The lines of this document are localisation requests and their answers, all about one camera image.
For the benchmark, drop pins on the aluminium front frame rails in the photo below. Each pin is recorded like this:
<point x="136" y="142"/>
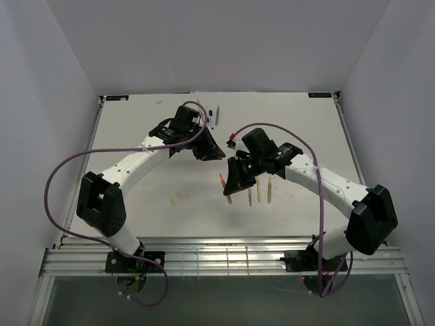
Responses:
<point x="183" y="256"/>

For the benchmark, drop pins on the yellow gel pen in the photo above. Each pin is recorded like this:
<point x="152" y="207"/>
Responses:
<point x="258" y="188"/>

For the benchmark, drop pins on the blue corner label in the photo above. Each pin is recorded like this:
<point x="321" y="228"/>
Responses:
<point x="319" y="95"/>
<point x="117" y="98"/>

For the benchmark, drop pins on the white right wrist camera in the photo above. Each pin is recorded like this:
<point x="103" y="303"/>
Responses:
<point x="235" y="144"/>

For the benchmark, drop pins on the purple gel pen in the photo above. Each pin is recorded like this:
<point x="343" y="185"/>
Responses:
<point x="217" y="116"/>

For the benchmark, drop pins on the right blue corner label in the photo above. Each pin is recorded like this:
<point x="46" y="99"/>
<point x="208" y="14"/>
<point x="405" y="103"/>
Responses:
<point x="319" y="95"/>

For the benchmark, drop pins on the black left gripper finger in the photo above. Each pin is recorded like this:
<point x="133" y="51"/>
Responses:
<point x="213" y="150"/>
<point x="213" y="157"/>

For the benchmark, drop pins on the green gel pen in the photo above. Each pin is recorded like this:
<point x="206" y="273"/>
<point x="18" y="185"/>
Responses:
<point x="249" y="191"/>

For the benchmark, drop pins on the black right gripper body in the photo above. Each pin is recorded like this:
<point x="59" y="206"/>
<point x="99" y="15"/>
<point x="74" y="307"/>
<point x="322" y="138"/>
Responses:
<point x="249" y="168"/>

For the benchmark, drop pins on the yellow highlighter pen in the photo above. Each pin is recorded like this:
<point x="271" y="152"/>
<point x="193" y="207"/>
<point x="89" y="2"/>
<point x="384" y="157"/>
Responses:
<point x="269" y="190"/>

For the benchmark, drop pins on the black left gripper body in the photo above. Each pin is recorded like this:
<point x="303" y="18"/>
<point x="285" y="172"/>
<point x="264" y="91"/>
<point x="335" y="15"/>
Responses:
<point x="196" y="145"/>

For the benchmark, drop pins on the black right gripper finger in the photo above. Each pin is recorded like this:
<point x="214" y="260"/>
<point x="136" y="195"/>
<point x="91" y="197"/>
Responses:
<point x="232" y="188"/>
<point x="233" y="171"/>

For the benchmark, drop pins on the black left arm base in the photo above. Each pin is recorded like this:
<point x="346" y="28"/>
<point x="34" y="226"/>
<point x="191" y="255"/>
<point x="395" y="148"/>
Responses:
<point x="120" y="264"/>

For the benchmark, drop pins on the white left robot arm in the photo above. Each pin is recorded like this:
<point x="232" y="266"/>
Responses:
<point x="101" y="197"/>

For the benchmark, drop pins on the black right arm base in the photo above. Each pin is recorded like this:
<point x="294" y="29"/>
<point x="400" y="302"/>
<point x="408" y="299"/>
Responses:
<point x="307" y="261"/>

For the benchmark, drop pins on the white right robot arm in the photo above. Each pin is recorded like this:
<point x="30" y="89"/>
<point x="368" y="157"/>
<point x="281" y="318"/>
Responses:
<point x="370" y="211"/>

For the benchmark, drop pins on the left blue corner label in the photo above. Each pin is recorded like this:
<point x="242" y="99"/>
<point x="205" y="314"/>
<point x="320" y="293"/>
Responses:
<point x="117" y="98"/>

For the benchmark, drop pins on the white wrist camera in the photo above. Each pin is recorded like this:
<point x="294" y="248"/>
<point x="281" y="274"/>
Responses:
<point x="235" y="144"/>
<point x="200" y="120"/>

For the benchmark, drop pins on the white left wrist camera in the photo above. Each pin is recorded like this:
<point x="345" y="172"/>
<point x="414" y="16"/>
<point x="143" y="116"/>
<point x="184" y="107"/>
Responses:
<point x="200" y="120"/>

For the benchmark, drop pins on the black gel pen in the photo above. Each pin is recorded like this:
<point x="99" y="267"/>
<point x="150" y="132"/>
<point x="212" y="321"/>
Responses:
<point x="211" y="119"/>

